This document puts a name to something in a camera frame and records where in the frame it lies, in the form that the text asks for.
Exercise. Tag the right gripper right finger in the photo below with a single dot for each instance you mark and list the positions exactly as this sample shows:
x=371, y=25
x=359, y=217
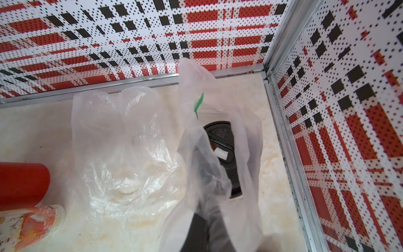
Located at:
x=219, y=240

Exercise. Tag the clear plastic carrier bag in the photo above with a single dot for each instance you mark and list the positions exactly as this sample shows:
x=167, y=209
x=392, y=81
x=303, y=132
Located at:
x=202, y=100

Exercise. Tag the black lid red cup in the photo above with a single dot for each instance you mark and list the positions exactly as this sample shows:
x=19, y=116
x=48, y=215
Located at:
x=223, y=144

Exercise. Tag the red straw holder cup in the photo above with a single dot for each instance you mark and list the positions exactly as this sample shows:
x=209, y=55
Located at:
x=23, y=185

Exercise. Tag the spare clear plastic bags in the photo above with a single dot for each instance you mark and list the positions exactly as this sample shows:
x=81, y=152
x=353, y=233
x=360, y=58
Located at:
x=124, y=147

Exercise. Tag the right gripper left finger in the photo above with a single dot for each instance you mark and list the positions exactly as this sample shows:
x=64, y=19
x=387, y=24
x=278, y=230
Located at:
x=197, y=239

